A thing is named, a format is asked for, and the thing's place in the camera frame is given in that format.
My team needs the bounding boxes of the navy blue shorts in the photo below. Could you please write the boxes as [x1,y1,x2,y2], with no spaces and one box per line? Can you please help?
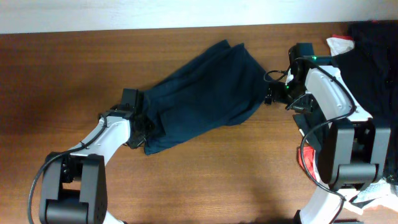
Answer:
[144,40,267,155]

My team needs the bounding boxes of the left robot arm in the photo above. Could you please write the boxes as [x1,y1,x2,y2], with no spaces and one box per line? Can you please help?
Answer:
[34,88,154,224]

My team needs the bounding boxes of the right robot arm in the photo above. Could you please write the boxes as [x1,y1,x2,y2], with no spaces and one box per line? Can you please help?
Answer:
[264,43,391,224]

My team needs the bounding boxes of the red and white garment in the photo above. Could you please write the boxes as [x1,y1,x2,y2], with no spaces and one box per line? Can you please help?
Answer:
[326,35,354,56]

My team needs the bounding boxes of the black garment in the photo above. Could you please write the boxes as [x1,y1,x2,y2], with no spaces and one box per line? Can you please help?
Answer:
[297,22,397,178]

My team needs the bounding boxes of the right black cable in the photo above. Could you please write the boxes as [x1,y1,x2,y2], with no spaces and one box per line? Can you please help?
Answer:
[263,57,357,224]

